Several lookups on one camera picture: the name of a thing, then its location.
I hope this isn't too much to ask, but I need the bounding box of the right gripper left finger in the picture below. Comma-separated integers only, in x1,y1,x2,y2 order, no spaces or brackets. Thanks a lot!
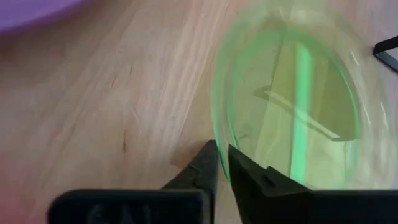
161,139,219,224

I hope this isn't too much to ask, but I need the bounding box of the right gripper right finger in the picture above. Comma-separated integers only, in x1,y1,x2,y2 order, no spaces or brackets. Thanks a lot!
229,145,313,224

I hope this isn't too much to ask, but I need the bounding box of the wooden shelf black frame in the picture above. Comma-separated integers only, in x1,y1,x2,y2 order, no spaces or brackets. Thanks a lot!
373,35,398,74

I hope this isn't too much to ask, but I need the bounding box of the purple plate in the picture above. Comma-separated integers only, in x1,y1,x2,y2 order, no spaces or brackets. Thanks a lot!
0,0,91,32

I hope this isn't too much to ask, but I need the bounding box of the green translucent plate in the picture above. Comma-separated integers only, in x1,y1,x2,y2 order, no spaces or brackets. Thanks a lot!
211,0,398,191

